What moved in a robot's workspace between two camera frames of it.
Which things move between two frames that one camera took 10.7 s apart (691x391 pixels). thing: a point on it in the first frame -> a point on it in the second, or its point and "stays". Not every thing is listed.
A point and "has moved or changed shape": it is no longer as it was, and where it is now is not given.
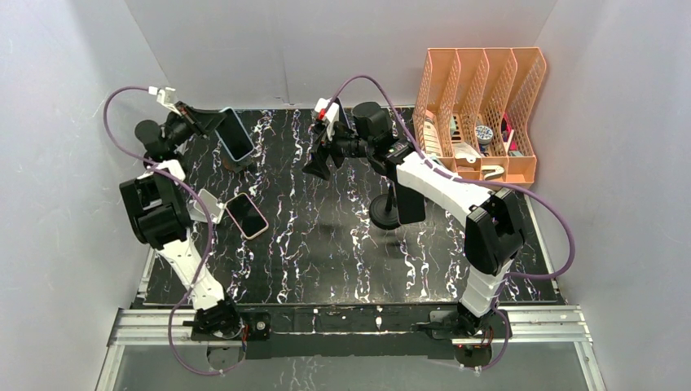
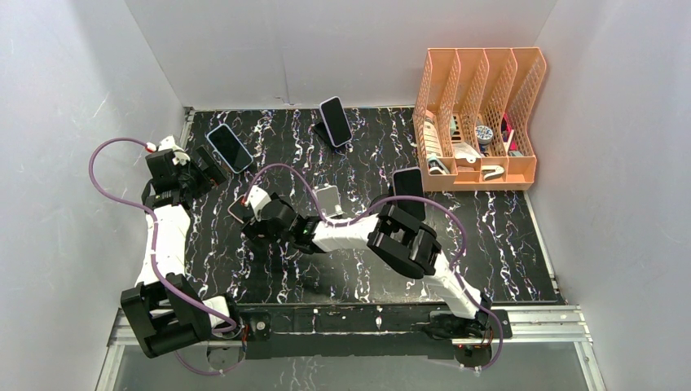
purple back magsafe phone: [411, 204] stays
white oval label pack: [431, 141] stays
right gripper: [317, 166] -> [253, 229]
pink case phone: [247, 217] stays
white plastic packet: [464, 151] stays
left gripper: [204, 120] -> [213, 169]
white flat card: [506, 144] stays
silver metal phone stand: [197, 212] -> [328, 197]
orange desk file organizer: [472, 112] stays
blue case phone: [234, 135] has moved or changed shape
